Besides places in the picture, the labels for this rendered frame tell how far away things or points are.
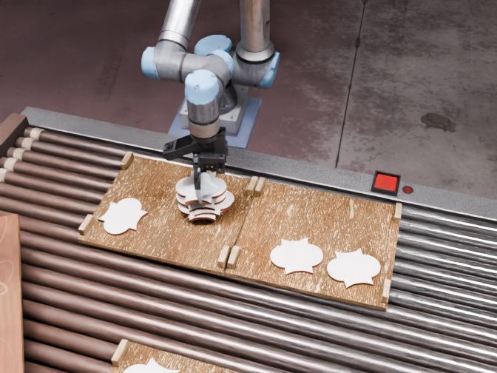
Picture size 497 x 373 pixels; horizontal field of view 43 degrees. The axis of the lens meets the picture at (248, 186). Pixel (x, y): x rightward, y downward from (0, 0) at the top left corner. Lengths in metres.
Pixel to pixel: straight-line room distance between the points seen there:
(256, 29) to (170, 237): 0.64
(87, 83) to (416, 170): 1.96
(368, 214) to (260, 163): 0.38
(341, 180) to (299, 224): 0.23
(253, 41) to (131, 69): 2.18
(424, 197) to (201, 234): 0.65
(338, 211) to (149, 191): 0.54
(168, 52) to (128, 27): 2.84
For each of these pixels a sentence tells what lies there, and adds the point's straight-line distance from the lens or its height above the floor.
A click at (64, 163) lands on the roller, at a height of 0.92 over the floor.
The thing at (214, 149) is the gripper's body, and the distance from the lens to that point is 1.59.
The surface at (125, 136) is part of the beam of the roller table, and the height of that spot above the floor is 0.92.
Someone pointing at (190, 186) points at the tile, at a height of 1.04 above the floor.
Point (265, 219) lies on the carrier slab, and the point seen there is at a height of 0.94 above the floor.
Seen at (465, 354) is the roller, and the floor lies 0.91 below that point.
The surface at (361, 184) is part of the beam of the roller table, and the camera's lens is 1.91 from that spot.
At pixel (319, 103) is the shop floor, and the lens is 3.69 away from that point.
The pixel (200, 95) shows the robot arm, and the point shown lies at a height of 1.37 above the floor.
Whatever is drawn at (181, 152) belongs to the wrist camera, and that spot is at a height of 1.18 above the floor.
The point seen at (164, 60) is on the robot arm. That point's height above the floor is 1.37.
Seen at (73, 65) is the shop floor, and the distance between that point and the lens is 4.14.
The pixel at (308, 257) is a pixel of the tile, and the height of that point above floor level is 0.95.
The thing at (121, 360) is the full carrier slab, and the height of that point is 0.94.
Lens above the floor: 2.24
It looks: 45 degrees down
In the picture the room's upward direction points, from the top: straight up
